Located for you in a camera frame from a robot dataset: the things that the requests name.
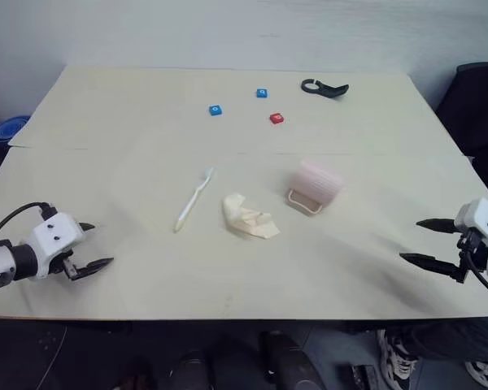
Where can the crumpled cream towel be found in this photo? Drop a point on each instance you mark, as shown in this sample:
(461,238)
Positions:
(248,219)

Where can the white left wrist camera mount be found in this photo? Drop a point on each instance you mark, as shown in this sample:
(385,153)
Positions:
(55,233)

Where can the cream white toothbrush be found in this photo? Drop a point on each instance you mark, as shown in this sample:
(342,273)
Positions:
(193,200)

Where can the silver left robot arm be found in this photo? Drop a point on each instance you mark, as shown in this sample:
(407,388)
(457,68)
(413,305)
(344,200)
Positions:
(2,260)

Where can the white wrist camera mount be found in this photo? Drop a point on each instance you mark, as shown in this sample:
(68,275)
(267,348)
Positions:
(55,233)
(482,219)

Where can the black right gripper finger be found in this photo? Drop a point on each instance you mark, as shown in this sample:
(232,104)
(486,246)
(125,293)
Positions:
(439,224)
(429,263)

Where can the black and white sneaker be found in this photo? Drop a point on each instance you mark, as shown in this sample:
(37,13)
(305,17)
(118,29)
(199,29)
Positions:
(483,373)
(396,359)

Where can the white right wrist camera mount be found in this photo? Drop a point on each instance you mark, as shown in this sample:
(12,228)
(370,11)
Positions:
(482,219)

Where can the blue plastic basin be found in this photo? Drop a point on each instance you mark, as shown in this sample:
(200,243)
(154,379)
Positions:
(10,128)

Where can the blue letter block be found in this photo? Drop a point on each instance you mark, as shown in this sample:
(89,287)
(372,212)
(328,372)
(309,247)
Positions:
(262,93)
(215,110)

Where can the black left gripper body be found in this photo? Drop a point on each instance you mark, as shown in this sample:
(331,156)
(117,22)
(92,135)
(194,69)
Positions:
(60,264)

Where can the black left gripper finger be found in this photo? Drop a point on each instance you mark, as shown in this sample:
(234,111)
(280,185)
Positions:
(87,226)
(91,267)

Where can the red letter block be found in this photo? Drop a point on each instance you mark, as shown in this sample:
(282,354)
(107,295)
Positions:
(276,118)

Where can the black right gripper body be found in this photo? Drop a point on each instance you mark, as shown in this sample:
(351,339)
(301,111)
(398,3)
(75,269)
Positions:
(473,250)

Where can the black chair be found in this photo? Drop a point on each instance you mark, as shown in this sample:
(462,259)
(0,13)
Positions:
(476,105)

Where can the dark rounded shape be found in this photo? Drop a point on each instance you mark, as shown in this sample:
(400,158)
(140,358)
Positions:
(191,371)

